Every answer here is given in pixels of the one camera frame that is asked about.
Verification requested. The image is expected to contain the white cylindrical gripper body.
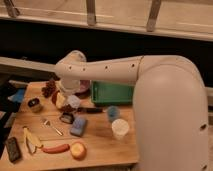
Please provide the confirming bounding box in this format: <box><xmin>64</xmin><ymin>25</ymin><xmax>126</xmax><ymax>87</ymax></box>
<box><xmin>58</xmin><ymin>79</ymin><xmax>80</xmax><ymax>96</ymax></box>

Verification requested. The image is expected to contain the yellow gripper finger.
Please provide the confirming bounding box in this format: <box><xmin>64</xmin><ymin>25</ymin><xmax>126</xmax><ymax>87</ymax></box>
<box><xmin>56</xmin><ymin>93</ymin><xmax>66</xmax><ymax>109</ymax></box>

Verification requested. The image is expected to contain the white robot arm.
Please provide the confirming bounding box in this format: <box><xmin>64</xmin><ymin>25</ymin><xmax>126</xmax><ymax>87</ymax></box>
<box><xmin>55</xmin><ymin>51</ymin><xmax>209</xmax><ymax>171</ymax></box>

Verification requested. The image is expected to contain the blue plastic cup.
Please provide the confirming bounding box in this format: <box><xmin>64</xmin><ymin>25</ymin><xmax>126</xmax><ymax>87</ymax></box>
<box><xmin>107</xmin><ymin>106</ymin><xmax>120</xmax><ymax>122</ymax></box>

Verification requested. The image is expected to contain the white crumpled cloth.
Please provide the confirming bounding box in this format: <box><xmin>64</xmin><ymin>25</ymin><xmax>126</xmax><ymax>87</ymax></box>
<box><xmin>67</xmin><ymin>95</ymin><xmax>81</xmax><ymax>108</ymax></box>

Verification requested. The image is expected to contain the purple bowl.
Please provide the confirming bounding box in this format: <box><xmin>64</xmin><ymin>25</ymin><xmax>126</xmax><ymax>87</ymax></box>
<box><xmin>79</xmin><ymin>80</ymin><xmax>90</xmax><ymax>94</ymax></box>

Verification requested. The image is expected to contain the brown grape bunch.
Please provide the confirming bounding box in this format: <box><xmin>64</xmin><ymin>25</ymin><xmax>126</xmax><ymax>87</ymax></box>
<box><xmin>42</xmin><ymin>79</ymin><xmax>56</xmax><ymax>98</ymax></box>

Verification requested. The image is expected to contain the small dark lidded jar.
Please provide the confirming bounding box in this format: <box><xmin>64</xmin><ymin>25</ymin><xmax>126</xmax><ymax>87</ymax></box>
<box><xmin>28</xmin><ymin>98</ymin><xmax>42</xmax><ymax>113</ymax></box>

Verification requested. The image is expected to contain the wooden table board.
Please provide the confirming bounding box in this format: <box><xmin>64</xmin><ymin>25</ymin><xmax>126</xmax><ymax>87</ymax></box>
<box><xmin>0</xmin><ymin>82</ymin><xmax>139</xmax><ymax>171</ymax></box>

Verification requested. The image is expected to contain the blue sponge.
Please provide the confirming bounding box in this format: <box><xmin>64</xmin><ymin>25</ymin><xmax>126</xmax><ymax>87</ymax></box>
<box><xmin>70</xmin><ymin>117</ymin><xmax>87</xmax><ymax>137</ymax></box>

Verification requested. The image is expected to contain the green plastic bin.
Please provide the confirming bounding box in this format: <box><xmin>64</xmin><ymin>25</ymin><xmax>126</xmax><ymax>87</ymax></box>
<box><xmin>91</xmin><ymin>81</ymin><xmax>134</xmax><ymax>106</ymax></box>

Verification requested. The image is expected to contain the blue cloth at edge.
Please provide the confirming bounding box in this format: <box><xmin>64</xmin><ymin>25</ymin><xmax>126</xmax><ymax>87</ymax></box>
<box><xmin>9</xmin><ymin>89</ymin><xmax>25</xmax><ymax>103</ymax></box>

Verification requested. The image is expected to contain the red sausage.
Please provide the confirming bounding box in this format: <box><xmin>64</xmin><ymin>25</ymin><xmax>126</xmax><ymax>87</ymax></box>
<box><xmin>42</xmin><ymin>144</ymin><xmax>70</xmax><ymax>154</ymax></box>

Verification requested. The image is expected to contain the yellow banana peel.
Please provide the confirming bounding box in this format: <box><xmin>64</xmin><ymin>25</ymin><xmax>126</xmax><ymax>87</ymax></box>
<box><xmin>23</xmin><ymin>126</ymin><xmax>43</xmax><ymax>155</ymax></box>

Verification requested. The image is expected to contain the yellow red apple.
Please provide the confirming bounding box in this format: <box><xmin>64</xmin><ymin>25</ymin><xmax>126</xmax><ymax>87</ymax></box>
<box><xmin>70</xmin><ymin>142</ymin><xmax>87</xmax><ymax>160</ymax></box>

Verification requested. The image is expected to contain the black rectangular block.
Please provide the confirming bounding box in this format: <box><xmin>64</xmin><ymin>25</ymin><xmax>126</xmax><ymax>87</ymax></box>
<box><xmin>5</xmin><ymin>137</ymin><xmax>21</xmax><ymax>163</ymax></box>

